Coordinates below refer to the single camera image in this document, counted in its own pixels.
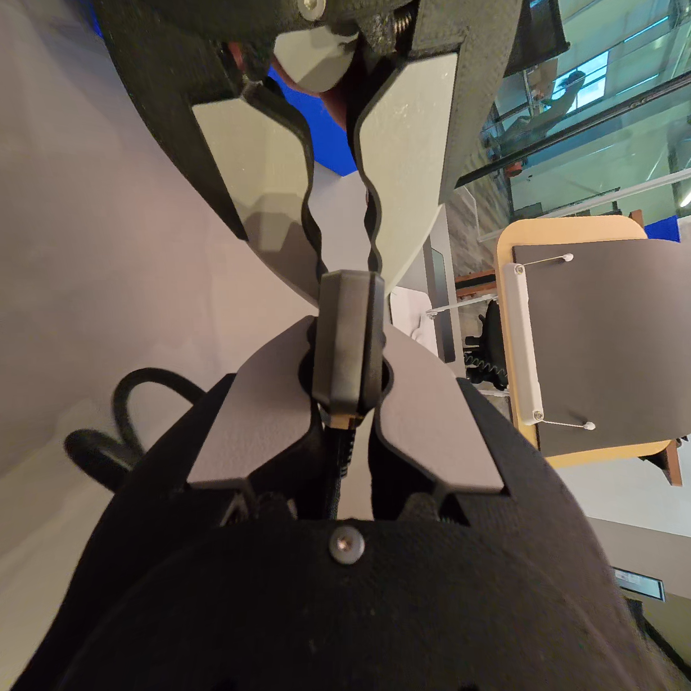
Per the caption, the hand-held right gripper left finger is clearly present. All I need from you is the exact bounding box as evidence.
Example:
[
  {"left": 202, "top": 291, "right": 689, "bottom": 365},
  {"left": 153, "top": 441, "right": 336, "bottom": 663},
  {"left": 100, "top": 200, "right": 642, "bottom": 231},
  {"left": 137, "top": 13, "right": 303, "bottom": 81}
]
[{"left": 186, "top": 316, "right": 325, "bottom": 519}]

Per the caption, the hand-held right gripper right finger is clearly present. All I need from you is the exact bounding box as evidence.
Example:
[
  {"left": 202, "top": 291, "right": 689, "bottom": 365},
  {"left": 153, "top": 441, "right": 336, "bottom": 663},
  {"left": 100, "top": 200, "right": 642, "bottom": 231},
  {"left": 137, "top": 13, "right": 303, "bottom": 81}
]
[{"left": 368, "top": 324, "right": 505, "bottom": 521}]

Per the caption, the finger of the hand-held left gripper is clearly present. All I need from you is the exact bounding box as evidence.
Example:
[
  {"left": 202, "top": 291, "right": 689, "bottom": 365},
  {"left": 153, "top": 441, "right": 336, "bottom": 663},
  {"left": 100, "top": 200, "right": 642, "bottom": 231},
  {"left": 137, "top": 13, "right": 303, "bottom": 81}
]
[
  {"left": 190, "top": 81, "right": 331, "bottom": 311},
  {"left": 345, "top": 51, "right": 461, "bottom": 295}
]

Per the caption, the blue plastic bin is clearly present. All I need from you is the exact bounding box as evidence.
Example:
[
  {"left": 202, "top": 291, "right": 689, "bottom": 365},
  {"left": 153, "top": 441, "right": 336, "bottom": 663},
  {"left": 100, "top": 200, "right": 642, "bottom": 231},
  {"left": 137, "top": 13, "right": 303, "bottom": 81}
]
[{"left": 267, "top": 62, "right": 360, "bottom": 178}]

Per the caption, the black braided usb cable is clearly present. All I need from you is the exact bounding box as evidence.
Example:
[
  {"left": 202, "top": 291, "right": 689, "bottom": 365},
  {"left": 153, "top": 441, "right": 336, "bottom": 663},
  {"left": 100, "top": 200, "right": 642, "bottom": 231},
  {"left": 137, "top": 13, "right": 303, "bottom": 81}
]
[{"left": 64, "top": 367, "right": 360, "bottom": 521}]

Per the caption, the grey port hub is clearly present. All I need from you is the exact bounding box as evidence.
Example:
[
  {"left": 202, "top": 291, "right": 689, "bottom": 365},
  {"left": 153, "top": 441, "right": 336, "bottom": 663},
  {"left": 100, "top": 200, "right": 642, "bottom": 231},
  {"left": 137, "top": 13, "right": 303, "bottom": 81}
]
[{"left": 312, "top": 269, "right": 387, "bottom": 430}]

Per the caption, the person's left hand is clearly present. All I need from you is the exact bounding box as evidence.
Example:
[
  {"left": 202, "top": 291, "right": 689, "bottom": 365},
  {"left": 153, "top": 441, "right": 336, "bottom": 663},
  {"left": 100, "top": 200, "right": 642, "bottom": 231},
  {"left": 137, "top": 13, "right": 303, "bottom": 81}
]
[{"left": 321, "top": 86, "right": 349, "bottom": 130}]

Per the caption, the black office chair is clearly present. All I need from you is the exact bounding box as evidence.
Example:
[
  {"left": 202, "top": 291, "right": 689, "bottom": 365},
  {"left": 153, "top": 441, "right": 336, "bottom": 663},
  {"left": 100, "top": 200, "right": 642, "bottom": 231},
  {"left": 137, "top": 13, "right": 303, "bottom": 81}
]
[{"left": 463, "top": 298, "right": 511, "bottom": 390}]

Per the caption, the tan-edged dark panel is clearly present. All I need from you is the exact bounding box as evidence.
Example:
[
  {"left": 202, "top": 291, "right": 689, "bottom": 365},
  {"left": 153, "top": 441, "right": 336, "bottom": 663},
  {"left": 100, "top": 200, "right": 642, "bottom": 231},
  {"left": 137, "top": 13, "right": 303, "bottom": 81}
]
[{"left": 496, "top": 215, "right": 691, "bottom": 469}]

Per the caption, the glass partition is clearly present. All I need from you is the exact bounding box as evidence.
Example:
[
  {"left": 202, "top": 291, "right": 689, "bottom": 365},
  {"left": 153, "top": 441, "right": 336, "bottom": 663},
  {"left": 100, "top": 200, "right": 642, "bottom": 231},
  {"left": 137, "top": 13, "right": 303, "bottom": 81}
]
[{"left": 459, "top": 0, "right": 691, "bottom": 241}]

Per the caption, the blue box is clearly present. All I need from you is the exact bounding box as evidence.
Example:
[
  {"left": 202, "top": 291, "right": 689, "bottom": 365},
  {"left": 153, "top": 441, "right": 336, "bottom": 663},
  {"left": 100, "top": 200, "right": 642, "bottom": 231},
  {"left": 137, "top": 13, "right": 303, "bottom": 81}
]
[{"left": 645, "top": 215, "right": 682, "bottom": 241}]

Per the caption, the white bracket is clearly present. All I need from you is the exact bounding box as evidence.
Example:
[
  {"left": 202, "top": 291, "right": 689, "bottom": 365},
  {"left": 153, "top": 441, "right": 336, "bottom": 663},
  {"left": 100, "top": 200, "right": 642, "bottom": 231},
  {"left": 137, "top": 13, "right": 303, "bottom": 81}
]
[{"left": 505, "top": 262, "right": 545, "bottom": 427}]

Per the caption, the white cord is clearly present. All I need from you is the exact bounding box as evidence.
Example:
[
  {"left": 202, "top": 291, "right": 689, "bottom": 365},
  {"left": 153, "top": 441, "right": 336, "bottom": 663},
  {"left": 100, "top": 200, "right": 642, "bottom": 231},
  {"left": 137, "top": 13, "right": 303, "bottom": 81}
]
[
  {"left": 518, "top": 253, "right": 574, "bottom": 271},
  {"left": 537, "top": 415, "right": 596, "bottom": 432}
]

